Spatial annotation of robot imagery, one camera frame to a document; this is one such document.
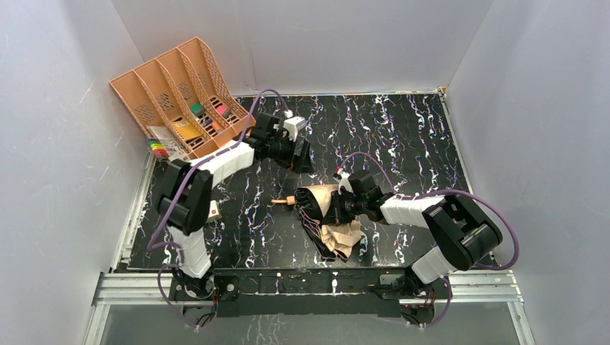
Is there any green eraser block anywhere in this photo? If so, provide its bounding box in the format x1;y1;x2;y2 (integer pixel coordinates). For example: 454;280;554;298
190;103;206;118

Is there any small white green box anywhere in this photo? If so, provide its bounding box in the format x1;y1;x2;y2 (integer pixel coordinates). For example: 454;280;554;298
206;200;222;223

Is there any yellow notepad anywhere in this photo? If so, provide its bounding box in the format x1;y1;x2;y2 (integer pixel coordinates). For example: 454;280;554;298
172;120;201;142

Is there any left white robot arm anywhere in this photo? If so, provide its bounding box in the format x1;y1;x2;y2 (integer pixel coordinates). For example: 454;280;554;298
157;114;314;279

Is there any colourful marker set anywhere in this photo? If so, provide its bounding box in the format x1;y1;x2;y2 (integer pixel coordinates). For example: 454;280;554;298
146;138;170;160

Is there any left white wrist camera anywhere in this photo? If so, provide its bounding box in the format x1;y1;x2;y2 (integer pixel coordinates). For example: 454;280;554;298
281;110;306;142

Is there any beige folding umbrella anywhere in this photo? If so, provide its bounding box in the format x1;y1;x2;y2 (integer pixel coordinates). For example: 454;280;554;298
271;185;363;262

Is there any white paper card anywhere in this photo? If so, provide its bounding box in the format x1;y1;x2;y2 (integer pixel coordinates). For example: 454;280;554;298
147;126;176;146

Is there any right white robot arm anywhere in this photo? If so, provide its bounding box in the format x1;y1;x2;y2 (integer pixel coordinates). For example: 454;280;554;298
329;169;503;293

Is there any orange plastic file organizer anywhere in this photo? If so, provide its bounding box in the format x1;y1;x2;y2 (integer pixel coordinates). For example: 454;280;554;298
109;37;255;158

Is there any pink eraser block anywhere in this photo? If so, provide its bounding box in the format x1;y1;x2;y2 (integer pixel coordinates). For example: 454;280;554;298
215;104;232;119

